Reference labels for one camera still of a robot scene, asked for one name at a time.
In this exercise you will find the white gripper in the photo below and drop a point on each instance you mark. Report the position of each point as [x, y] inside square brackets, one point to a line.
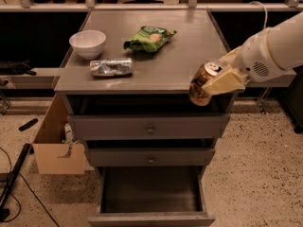
[253, 60]

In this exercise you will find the orange soda can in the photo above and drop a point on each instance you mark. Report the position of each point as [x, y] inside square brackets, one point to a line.
[208, 70]

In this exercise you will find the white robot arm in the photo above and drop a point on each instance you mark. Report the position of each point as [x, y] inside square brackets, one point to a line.
[286, 43]

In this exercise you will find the grey top drawer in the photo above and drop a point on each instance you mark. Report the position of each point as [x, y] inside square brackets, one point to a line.
[139, 127]

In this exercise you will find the grey drawer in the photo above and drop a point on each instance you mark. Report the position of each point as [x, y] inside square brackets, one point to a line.
[151, 196]
[139, 127]
[180, 152]

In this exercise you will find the grey drawer cabinet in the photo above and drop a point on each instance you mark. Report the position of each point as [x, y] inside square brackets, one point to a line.
[160, 82]

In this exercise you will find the grey middle drawer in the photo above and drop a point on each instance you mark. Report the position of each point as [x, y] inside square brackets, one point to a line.
[180, 152]

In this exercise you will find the grey bottom drawer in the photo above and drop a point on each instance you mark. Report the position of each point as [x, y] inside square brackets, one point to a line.
[151, 196]

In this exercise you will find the green chip bag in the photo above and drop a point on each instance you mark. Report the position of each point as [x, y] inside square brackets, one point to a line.
[149, 39]

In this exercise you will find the silver foil snack packet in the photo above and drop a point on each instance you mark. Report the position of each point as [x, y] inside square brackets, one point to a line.
[111, 67]

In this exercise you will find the white ceramic bowl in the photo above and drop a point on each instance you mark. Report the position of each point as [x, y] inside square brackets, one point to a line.
[88, 44]

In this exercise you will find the cardboard box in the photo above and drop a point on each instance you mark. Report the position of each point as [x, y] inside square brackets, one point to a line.
[55, 154]

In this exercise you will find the small black floor object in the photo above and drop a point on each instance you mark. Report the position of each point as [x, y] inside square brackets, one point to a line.
[28, 124]

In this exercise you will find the black object on ledge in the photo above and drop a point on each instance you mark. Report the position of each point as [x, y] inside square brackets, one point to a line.
[16, 68]

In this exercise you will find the black bar on floor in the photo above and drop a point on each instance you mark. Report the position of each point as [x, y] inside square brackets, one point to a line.
[9, 180]

